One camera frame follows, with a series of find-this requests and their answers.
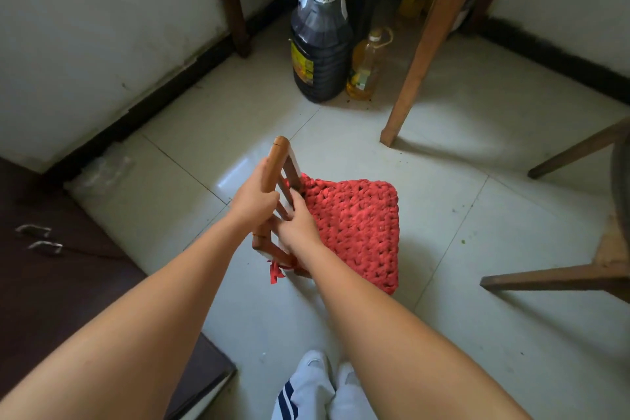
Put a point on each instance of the person's left hand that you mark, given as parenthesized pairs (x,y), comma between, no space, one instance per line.
(251,203)

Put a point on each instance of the large dark liquid jug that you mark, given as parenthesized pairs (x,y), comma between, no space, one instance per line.
(320,50)

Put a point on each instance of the clear plastic sheet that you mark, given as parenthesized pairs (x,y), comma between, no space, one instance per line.
(98,172)

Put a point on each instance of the red knitted seat cushion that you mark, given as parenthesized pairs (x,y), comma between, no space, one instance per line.
(354,230)

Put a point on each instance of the wooden stool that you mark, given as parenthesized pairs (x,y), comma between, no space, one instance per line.
(566,279)

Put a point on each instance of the person's right hand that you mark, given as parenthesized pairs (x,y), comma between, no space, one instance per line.
(298,232)

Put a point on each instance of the person's right thumb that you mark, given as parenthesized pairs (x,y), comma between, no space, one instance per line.
(278,226)

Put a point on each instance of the person's left white shoe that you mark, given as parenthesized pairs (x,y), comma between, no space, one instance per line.
(316,363)

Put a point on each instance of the person's left fingers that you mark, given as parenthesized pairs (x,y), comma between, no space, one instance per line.
(271,203)

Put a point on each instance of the person's white shoe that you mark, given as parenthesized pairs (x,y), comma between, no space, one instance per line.
(348,376)
(316,363)

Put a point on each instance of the small wooden chair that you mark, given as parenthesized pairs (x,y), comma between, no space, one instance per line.
(278,154)

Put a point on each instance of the person's left forearm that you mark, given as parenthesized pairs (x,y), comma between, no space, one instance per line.
(138,326)

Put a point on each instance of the person's right white shoe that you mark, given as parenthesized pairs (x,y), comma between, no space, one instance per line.
(348,376)

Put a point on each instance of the person's right forearm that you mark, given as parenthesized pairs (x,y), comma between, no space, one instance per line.
(393,346)

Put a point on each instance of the white trousers with navy stripes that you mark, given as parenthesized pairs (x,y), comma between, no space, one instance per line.
(307,400)

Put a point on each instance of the wooden table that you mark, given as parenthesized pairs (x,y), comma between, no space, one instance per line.
(429,40)

